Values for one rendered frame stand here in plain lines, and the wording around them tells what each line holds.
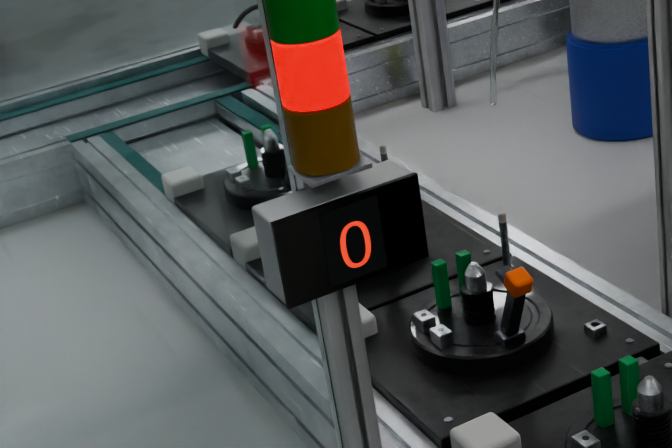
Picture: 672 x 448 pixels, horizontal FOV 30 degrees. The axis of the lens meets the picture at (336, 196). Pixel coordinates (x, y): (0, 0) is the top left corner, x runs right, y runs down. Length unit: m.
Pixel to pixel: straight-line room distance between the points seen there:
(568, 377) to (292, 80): 0.43
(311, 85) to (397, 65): 1.30
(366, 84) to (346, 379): 1.18
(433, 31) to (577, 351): 0.97
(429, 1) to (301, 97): 1.19
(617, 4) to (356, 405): 0.96
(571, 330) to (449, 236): 0.26
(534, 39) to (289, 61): 1.47
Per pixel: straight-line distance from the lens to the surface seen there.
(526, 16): 2.31
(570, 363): 1.19
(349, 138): 0.90
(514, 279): 1.13
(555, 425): 1.11
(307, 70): 0.88
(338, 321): 1.00
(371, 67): 2.16
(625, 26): 1.87
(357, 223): 0.92
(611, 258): 1.60
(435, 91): 2.11
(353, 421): 1.05
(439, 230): 1.46
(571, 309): 1.27
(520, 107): 2.09
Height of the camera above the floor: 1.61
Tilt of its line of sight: 24 degrees down
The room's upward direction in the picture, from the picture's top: 9 degrees counter-clockwise
